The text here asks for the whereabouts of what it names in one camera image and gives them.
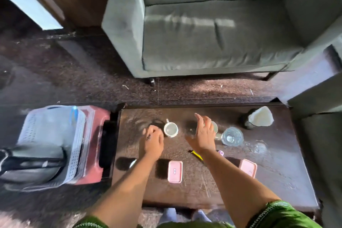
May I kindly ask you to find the person's left hand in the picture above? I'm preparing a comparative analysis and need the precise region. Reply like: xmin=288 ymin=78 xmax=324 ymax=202
xmin=139 ymin=125 xmax=165 ymax=160

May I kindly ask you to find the person's right hand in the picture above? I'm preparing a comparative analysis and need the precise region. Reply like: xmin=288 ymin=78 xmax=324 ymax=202
xmin=185 ymin=113 xmax=217 ymax=156

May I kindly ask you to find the tall white mug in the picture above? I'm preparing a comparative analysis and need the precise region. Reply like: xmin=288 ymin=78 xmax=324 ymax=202
xmin=209 ymin=121 xmax=224 ymax=140

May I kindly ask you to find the yellow stick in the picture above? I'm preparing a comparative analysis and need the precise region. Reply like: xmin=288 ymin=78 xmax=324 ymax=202
xmin=188 ymin=150 xmax=203 ymax=161

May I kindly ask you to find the white handled teacup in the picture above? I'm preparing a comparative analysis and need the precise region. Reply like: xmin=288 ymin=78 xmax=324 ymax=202
xmin=163 ymin=119 xmax=179 ymax=138

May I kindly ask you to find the clear glass tumbler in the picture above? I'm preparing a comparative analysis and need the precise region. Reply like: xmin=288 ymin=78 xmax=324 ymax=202
xmin=221 ymin=126 xmax=244 ymax=147

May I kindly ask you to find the pink lidded box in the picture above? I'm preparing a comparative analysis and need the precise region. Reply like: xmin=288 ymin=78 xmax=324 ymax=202
xmin=167 ymin=160 xmax=183 ymax=184

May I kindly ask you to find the white perforated plastic basket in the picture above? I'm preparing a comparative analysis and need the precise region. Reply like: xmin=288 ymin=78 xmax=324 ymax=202
xmin=5 ymin=105 xmax=87 ymax=192

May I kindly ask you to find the steel electric kettle black handle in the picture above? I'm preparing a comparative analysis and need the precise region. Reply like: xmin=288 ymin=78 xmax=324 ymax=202
xmin=0 ymin=144 xmax=67 ymax=183

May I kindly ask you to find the person's left forearm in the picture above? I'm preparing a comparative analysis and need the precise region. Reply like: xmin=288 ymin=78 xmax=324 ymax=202
xmin=88 ymin=153 xmax=161 ymax=228

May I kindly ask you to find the person's right forearm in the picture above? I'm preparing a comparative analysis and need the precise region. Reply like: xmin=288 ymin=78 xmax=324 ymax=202
xmin=200 ymin=150 xmax=281 ymax=228

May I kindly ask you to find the dark wooden coffee table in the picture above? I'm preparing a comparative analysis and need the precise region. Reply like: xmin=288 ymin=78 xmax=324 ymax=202
xmin=100 ymin=99 xmax=320 ymax=212

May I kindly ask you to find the person's green garment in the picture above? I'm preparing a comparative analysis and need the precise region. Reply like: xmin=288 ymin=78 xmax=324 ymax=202
xmin=73 ymin=199 xmax=324 ymax=228

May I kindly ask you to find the red plastic stool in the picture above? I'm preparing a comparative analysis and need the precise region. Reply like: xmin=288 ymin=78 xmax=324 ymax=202
xmin=67 ymin=105 xmax=112 ymax=186

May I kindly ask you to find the grey-green loveseat sofa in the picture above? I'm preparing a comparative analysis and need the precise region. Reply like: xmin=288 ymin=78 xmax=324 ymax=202
xmin=101 ymin=0 xmax=342 ymax=79

